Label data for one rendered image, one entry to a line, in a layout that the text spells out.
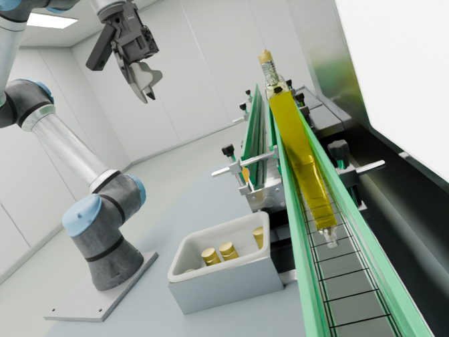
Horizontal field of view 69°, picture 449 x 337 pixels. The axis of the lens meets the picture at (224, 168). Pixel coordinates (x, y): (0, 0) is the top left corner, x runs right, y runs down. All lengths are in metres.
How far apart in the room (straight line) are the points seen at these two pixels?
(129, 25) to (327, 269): 0.64
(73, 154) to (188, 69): 5.90
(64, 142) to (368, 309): 0.90
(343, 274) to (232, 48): 6.36
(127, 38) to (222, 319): 0.62
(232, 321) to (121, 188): 0.53
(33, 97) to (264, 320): 0.87
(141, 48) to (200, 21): 6.02
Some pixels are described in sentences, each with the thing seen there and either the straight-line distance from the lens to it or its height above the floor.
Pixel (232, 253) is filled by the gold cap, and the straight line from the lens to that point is 0.75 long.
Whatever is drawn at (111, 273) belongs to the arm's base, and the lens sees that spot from 0.97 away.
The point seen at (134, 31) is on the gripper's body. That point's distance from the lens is 0.79.
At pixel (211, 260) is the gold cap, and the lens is 0.76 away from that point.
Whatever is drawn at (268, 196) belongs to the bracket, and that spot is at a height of 0.86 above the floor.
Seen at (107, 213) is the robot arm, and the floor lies 0.94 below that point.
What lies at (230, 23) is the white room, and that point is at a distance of 6.72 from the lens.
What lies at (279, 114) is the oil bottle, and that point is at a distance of 0.79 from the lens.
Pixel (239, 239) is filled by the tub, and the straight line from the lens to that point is 0.80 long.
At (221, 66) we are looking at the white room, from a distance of 6.73.
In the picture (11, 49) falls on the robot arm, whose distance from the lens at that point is 0.90.
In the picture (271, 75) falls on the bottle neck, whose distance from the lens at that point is 0.79.
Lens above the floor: 1.18
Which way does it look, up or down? 16 degrees down
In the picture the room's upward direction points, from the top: 24 degrees counter-clockwise
